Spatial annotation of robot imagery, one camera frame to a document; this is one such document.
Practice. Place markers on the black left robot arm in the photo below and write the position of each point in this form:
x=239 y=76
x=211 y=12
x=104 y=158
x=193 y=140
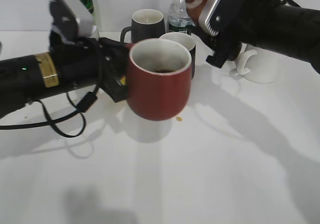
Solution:
x=65 y=67

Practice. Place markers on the dark red ceramic mug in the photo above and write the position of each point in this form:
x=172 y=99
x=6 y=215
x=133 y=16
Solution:
x=159 y=76

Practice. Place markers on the white ceramic mug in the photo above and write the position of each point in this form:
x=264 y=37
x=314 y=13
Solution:
x=258 y=65

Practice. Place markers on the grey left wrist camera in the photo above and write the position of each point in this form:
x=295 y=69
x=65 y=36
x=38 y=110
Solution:
x=71 y=20

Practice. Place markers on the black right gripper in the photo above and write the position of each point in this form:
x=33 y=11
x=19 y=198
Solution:
x=243 y=29

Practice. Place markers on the clear water bottle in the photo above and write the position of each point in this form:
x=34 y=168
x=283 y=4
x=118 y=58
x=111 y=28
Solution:
x=178 y=19

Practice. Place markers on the black ceramic mug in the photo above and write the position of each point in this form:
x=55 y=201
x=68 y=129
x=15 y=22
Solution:
x=187 y=41

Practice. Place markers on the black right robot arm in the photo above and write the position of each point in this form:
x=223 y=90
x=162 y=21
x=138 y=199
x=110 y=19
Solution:
x=279 y=26

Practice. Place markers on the dark grey ceramic mug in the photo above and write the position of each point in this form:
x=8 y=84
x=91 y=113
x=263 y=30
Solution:
x=146 y=24

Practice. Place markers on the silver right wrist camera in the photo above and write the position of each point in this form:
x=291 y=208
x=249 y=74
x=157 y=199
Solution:
x=218 y=14

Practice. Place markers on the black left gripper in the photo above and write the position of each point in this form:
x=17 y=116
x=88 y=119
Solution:
x=114 y=57

